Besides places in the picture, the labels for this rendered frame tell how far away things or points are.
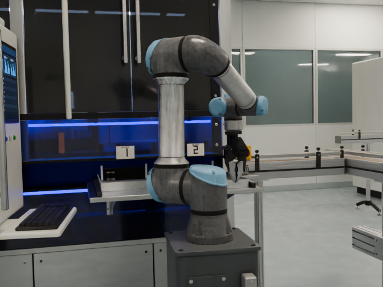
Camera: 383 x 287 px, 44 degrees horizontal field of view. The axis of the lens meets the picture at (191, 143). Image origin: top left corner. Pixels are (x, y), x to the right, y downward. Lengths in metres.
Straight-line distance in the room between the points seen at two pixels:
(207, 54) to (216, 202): 0.45
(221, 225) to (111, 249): 0.94
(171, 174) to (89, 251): 0.90
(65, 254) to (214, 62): 1.22
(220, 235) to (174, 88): 0.48
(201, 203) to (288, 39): 6.33
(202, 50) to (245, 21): 5.96
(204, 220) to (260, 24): 6.21
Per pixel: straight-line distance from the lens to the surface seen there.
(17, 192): 2.07
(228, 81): 1.58
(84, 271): 2.32
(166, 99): 1.51
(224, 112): 1.81
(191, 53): 1.46
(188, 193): 1.46
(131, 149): 2.23
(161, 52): 1.52
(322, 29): 7.94
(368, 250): 2.71
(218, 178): 1.43
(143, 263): 2.33
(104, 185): 1.97
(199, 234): 1.46
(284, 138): 7.52
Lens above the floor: 1.17
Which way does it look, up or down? 3 degrees down
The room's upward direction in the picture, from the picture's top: 1 degrees counter-clockwise
